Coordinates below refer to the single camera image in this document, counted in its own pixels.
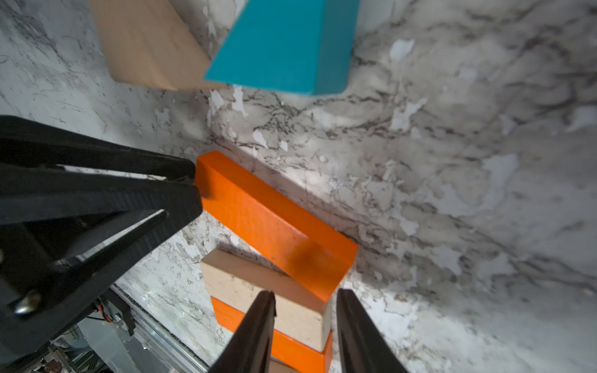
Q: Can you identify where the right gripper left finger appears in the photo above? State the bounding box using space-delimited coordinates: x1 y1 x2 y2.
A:
208 291 276 373

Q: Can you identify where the orange rectangular block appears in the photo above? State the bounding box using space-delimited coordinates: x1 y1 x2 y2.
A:
195 152 359 302
211 297 334 373

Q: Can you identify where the aluminium front rail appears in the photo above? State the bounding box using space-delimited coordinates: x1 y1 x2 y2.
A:
105 285 209 372

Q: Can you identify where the teal triangle block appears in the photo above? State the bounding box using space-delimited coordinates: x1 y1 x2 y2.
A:
205 0 360 96

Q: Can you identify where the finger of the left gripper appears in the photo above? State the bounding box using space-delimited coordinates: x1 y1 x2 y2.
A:
1 166 202 340
1 115 195 180

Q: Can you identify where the natural wood triangle block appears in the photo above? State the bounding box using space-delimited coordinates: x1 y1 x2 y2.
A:
90 0 225 92

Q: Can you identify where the natural wood rectangular block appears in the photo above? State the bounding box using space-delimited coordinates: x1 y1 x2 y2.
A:
201 250 331 352

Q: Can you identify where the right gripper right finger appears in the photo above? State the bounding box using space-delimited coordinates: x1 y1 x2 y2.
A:
337 288 407 373

